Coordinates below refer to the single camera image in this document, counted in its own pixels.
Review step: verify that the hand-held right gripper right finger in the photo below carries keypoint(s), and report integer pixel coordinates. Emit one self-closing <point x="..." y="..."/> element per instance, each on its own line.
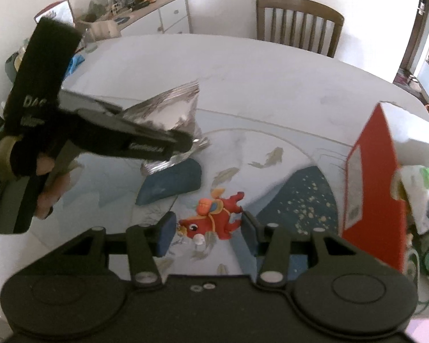
<point x="251" y="234"/>

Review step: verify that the yellow grey tissue box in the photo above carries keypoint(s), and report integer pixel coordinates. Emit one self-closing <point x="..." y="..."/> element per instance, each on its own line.
<point x="11" y="68"/>

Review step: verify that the wooden chair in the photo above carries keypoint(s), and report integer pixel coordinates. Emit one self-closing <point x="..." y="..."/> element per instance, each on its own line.
<point x="296" y="3"/>

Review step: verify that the person's left hand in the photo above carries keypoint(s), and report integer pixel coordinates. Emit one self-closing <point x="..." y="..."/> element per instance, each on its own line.
<point x="53" y="185"/>

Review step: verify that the silver foil bag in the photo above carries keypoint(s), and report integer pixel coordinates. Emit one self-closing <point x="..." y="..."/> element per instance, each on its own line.
<point x="171" y="114"/>

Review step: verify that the red horse toy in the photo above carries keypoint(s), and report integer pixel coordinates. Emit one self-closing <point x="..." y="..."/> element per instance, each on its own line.
<point x="218" y="219"/>

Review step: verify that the red white carton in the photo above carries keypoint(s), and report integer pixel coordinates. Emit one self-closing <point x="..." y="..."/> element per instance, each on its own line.
<point x="59" y="10"/>

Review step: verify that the light wooden holder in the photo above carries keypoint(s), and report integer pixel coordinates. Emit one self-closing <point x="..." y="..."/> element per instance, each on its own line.
<point x="103" y="28"/>

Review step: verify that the patterned doormat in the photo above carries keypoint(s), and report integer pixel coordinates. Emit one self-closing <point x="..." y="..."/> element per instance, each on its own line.
<point x="405" y="78"/>

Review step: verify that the white sideboard cabinet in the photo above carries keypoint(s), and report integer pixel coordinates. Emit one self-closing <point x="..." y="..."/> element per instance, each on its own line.
<point x="171" y="14"/>

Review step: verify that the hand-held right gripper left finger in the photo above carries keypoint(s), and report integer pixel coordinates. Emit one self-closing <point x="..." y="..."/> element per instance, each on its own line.
<point x="167" y="235"/>

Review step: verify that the blue cloth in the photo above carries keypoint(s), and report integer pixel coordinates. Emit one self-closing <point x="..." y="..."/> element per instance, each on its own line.
<point x="75" y="63"/>

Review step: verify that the white plastic bag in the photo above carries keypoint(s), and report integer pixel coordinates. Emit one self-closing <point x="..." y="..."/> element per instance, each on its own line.
<point x="420" y="193"/>

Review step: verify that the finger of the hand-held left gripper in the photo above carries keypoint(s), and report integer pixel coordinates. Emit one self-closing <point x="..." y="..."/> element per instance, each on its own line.
<point x="146" y="144"/>
<point x="89" y="103"/>

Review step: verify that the red cardboard box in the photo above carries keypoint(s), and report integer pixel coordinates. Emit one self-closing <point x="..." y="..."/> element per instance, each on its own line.
<point x="371" y="185"/>

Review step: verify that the brown wooden door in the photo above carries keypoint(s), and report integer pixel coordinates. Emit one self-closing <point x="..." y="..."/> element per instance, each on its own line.
<point x="414" y="43"/>

